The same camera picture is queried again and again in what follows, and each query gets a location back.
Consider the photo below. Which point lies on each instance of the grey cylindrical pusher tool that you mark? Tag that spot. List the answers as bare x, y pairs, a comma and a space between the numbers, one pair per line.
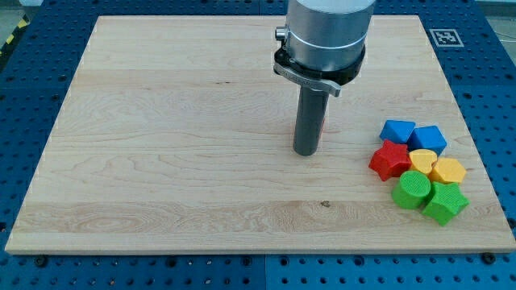
312, 105

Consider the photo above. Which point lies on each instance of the blue cube block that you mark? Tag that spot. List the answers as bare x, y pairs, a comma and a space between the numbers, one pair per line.
427, 137

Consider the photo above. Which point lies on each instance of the green star block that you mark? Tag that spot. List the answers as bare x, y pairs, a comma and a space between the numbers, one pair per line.
445, 201

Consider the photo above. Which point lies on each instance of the blue triangular block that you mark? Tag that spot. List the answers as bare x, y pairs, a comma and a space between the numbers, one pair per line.
397, 131

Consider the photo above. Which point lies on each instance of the white fiducial marker tag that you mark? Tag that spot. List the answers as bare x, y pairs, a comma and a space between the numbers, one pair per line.
446, 38

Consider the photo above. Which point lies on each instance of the green cylinder block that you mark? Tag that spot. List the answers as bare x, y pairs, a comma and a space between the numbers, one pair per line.
411, 190

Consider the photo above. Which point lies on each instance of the yellow heart block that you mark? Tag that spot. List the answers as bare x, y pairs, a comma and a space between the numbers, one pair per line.
422, 160

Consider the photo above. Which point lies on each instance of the yellow hexagon block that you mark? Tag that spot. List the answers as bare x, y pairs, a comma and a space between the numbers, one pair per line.
448, 170

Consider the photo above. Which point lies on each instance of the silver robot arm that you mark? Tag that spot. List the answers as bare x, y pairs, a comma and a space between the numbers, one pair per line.
325, 35

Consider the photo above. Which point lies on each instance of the black tool clamp mount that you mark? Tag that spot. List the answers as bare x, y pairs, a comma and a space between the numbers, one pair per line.
329, 82

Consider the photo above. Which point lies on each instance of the wooden board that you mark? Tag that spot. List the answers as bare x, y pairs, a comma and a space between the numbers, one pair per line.
175, 138

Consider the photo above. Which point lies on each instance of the red star block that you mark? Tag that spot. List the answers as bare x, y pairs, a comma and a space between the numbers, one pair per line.
391, 160

